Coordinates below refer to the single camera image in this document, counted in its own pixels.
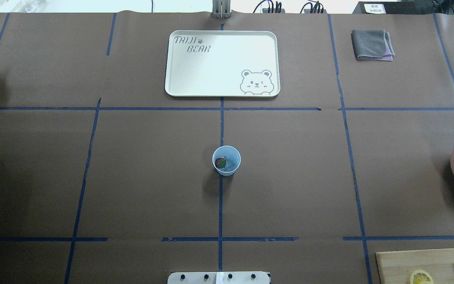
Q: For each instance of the red strawberry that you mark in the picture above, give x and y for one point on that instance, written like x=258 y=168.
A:
x=220 y=163

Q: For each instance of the light blue plastic cup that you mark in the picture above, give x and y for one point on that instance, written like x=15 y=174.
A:
x=224 y=151

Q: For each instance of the ice cube in cup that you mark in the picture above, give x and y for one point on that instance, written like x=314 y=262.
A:
x=232 y=164

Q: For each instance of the cream bear serving tray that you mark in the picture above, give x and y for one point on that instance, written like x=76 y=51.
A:
x=222 y=63

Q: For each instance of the folded grey cloth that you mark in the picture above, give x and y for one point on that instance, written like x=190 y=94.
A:
x=374 y=45

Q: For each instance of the black box with label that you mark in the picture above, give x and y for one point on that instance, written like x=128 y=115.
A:
x=399 y=7

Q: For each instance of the wooden cutting board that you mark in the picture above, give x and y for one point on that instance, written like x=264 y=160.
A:
x=396 y=267

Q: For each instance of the lemon slices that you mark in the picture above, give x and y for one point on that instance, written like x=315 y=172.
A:
x=420 y=277

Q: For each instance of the aluminium frame post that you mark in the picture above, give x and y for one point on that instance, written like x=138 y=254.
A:
x=221 y=9

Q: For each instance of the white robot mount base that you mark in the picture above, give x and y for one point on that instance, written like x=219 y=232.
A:
x=220 y=277

